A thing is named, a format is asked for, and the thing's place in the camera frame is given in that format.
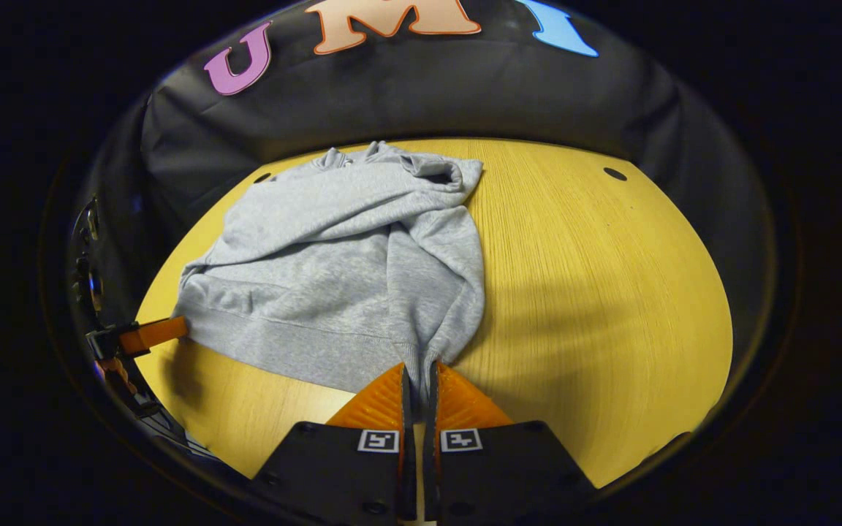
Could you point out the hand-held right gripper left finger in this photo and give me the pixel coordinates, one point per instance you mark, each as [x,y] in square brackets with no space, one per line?
[362,467]

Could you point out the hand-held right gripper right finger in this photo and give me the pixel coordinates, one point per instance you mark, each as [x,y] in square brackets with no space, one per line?
[479,475]

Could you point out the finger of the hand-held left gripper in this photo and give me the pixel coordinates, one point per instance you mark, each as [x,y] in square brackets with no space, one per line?
[154,334]

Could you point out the grey sweatshirt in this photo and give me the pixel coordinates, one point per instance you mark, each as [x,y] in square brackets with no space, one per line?
[340,270]

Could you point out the black backdrop cloth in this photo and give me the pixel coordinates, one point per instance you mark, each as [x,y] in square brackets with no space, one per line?
[465,95]

